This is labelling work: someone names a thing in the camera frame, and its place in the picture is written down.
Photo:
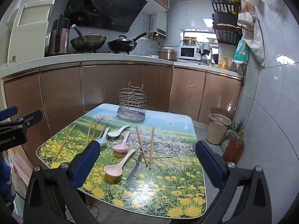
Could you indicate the bamboo chopstick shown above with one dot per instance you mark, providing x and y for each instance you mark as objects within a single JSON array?
[
  {"x": 64, "y": 142},
  {"x": 103, "y": 130},
  {"x": 87, "y": 138},
  {"x": 151, "y": 147},
  {"x": 94, "y": 130},
  {"x": 141, "y": 145}
]

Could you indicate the black wok with lid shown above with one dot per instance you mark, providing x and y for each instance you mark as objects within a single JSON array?
[{"x": 124, "y": 45}]

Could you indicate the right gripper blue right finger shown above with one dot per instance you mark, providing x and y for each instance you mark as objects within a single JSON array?
[{"x": 212, "y": 163}]

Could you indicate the bronze wok with handle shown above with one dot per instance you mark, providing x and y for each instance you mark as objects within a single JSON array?
[{"x": 88, "y": 42}]

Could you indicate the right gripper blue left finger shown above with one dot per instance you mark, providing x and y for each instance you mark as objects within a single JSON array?
[{"x": 82, "y": 164}]

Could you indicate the brown kitchen base cabinets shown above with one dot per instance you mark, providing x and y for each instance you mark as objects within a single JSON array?
[{"x": 64, "y": 92}]

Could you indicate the brown thermos kettle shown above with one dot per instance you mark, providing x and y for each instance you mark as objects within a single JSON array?
[{"x": 59, "y": 37}]

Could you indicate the yellow detergent bottle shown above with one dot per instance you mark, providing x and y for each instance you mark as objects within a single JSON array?
[{"x": 223, "y": 63}]

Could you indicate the light blue ceramic spoon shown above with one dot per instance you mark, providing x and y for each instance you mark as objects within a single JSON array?
[{"x": 103, "y": 140}]

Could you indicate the grey cloth under basket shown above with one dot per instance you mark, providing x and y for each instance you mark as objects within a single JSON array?
[{"x": 130, "y": 114}]

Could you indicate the bronze rice cooker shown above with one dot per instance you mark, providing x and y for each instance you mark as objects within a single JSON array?
[{"x": 167, "y": 54}]

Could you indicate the beige trash bin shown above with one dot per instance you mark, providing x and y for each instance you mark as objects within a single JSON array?
[{"x": 217, "y": 128}]

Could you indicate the white microwave oven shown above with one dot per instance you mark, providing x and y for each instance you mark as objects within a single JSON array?
[{"x": 189, "y": 53}]

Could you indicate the black wall rack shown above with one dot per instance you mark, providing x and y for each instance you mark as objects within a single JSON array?
[{"x": 224, "y": 19}]

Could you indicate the flower print folding table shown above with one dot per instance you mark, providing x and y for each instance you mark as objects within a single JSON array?
[{"x": 148, "y": 167}]

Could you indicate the amber oil bottle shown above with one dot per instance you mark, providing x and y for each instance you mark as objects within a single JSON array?
[{"x": 234, "y": 147}]

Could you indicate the white water heater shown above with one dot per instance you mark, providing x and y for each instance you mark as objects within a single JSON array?
[{"x": 158, "y": 24}]

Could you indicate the wire utensil holder basket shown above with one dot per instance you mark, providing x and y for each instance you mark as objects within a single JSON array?
[{"x": 133, "y": 98}]

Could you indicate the pink ceramic spoon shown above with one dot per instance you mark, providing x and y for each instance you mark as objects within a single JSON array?
[
  {"x": 115, "y": 171},
  {"x": 122, "y": 147}
]

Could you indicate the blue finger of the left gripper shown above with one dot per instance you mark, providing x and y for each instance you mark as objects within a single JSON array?
[{"x": 8, "y": 112}]

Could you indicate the white ceramic spoon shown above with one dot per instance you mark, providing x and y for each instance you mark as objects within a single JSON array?
[{"x": 117, "y": 133}]

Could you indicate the green onion bunch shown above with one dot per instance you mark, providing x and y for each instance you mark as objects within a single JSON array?
[{"x": 239, "y": 127}]

